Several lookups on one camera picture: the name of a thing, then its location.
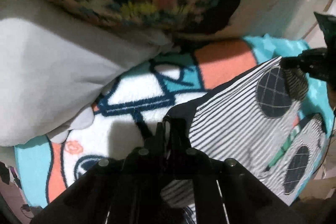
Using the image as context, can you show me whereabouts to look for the striped pants with patches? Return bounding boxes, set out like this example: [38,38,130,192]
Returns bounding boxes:
[159,56,326,224]

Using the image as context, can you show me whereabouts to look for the white plush pillow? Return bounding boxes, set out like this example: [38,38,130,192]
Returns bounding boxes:
[1,0,171,147]

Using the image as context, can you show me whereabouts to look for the teal star cartoon blanket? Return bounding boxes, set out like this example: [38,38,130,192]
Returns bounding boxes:
[15,35,334,207]

